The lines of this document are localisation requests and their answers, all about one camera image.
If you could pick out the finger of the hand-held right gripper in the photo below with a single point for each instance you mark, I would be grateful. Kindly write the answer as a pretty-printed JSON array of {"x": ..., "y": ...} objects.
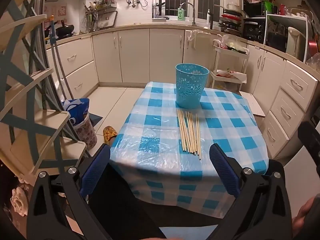
[{"x": 311, "y": 142}]

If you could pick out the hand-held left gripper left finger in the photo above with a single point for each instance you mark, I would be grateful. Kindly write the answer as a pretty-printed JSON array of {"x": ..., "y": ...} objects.
[{"x": 96, "y": 170}]

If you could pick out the blue perforated plastic holder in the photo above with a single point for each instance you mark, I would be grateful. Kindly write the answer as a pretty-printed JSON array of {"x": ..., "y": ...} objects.
[{"x": 190, "y": 92}]

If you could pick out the wooden folding shelf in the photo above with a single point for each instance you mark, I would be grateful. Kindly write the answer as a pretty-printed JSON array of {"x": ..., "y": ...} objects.
[{"x": 20, "y": 21}]

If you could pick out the white flower ornament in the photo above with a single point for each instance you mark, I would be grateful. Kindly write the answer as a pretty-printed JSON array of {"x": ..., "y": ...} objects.
[{"x": 18, "y": 202}]

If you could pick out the white shelf unit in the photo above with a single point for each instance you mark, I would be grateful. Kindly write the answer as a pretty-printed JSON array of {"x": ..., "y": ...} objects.
[{"x": 285, "y": 16}]

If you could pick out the pink backsplash stickers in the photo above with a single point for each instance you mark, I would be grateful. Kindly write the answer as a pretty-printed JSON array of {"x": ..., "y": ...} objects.
[{"x": 60, "y": 11}]

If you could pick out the white base kitchen cabinets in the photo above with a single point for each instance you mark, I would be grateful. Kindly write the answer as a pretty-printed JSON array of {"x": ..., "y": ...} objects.
[{"x": 135, "y": 55}]

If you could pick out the metal wall utensil rack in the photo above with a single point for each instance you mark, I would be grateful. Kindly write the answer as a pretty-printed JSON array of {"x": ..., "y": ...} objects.
[{"x": 105, "y": 7}]

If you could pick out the black wok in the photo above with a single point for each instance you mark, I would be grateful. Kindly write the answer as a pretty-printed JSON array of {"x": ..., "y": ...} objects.
[{"x": 65, "y": 29}]

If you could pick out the white hanging plastic bag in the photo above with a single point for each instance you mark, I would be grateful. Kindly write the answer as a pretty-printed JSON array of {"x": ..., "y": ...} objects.
[{"x": 193, "y": 33}]

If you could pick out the red pot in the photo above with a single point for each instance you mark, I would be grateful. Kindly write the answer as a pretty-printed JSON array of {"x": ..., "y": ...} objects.
[{"x": 313, "y": 46}]

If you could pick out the bunch of wooden chopsticks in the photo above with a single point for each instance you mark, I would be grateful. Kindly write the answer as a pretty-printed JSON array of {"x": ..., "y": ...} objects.
[{"x": 190, "y": 140}]

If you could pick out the person's right hand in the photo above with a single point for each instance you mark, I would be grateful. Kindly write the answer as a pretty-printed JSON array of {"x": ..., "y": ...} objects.
[{"x": 301, "y": 217}]

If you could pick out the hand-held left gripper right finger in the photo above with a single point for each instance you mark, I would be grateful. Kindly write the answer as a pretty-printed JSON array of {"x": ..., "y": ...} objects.
[{"x": 225, "y": 170}]

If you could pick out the chrome kitchen faucet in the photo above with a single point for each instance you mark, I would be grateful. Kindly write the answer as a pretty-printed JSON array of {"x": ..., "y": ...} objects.
[{"x": 194, "y": 17}]

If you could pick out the blue white checked tablecloth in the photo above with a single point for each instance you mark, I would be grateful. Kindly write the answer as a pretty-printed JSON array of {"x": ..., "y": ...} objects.
[{"x": 155, "y": 120}]

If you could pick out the floral trash bin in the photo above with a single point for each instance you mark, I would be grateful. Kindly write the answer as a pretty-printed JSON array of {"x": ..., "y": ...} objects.
[{"x": 86, "y": 135}]

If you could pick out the blue white plastic bag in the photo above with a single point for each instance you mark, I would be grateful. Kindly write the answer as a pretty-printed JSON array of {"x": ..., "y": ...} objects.
[{"x": 75, "y": 107}]

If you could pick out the white rolling cart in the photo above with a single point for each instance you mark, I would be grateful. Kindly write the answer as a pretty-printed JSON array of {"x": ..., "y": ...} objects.
[{"x": 226, "y": 80}]

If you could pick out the white electric kettle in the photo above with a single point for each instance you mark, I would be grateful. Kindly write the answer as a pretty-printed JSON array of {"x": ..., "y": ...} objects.
[{"x": 295, "y": 42}]

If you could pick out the black microwave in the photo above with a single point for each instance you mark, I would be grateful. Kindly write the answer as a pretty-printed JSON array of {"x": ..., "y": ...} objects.
[{"x": 255, "y": 8}]

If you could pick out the green dish soap bottle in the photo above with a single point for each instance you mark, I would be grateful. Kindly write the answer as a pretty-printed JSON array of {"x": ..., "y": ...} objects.
[{"x": 180, "y": 15}]

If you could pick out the white step stool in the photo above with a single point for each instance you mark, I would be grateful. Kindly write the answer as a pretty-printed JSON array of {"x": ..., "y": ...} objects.
[{"x": 252, "y": 103}]

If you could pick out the green plastic container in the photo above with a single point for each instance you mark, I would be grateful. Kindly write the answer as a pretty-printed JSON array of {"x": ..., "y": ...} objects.
[{"x": 270, "y": 6}]

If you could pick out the yellow slipper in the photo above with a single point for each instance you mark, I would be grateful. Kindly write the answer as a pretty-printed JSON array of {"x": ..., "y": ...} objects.
[{"x": 110, "y": 132}]

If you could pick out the rack of stacked pans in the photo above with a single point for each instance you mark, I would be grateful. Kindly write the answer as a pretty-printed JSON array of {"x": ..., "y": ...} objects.
[{"x": 230, "y": 17}]

